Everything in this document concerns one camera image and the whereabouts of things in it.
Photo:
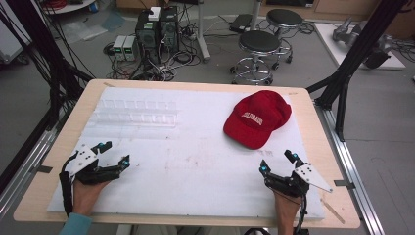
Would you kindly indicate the brown tape strip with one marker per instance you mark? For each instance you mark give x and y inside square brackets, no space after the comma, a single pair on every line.
[332,211]

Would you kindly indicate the red baseball cap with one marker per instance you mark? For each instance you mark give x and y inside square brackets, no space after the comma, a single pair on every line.
[257,119]

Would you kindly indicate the clear plastic rack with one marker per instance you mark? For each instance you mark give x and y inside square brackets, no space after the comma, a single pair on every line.
[137,112]

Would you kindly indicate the aluminium rail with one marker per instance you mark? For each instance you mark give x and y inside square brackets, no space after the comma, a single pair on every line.
[355,182]
[23,169]

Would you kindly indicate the grey metal stand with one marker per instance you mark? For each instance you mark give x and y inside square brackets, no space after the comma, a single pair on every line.
[204,39]

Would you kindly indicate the white floor board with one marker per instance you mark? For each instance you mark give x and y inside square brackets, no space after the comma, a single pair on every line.
[336,49]

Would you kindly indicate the black tape piece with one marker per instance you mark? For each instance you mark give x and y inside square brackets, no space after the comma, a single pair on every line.
[44,169]
[344,184]

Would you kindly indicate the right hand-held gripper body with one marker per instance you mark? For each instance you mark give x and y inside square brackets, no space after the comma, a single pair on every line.
[295,183]

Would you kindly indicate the person's right hand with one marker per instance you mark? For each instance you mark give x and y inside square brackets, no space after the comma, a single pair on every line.
[285,210]

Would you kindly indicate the black computer tower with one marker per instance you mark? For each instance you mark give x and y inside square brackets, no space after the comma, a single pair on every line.
[169,31]
[148,37]

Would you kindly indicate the white foam board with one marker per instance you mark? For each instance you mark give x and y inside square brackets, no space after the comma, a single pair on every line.
[195,176]

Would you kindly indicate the white box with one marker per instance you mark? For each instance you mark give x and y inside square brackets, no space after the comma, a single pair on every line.
[154,13]

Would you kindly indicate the clear plastic sheet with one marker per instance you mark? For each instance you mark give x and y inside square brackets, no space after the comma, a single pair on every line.
[88,27]

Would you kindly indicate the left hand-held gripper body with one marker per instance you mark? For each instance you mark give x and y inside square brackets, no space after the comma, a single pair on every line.
[85,163]

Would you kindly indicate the person's left hand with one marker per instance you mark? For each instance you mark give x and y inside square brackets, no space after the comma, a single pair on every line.
[85,195]

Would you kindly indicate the grey power supply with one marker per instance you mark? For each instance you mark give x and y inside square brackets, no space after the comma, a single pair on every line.
[131,48]
[119,47]

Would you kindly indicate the black round stool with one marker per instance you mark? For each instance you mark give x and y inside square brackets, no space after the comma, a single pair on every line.
[257,42]
[284,18]

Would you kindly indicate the wooden table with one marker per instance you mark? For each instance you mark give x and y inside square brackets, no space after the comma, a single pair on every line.
[326,147]

